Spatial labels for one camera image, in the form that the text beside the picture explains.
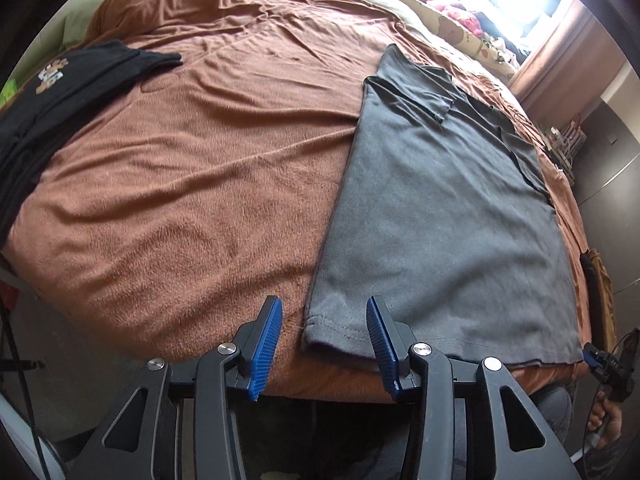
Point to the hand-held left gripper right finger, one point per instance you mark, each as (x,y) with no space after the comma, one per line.
(382,345)

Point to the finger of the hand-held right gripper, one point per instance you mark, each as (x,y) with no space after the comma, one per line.
(594,358)

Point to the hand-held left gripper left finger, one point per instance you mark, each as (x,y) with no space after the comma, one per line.
(265,345)

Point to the grey t-shirt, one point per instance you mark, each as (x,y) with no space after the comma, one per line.
(440,220)

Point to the black printed folded clothes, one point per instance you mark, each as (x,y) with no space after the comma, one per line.
(60,105)

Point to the person's right hand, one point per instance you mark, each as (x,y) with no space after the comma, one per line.
(607,422)

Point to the brown folded garment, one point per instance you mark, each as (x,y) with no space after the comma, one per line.
(604,300)

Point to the person's legs in patterned trousers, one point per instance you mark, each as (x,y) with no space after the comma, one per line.
(552,410)

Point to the black folded garment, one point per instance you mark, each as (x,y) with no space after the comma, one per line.
(587,267)

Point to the dark grey wardrobe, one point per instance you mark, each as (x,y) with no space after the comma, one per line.
(610,185)

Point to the brown blanket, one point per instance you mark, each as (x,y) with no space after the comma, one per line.
(175,185)

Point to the cream nightstand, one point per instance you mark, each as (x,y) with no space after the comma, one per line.
(565,165)

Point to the red striped bag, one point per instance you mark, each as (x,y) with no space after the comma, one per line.
(574,132)

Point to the pink curtain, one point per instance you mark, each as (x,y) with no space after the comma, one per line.
(560,70)

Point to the bear print cushion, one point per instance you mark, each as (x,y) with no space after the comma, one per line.
(470,42)

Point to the beige duvet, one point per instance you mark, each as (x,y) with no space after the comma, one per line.
(370,10)

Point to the pile of plush toys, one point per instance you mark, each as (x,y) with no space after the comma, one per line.
(450,5)

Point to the light green bag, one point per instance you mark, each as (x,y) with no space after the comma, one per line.
(9,94)

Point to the light green pillow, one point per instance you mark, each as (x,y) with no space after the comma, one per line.
(75,30)

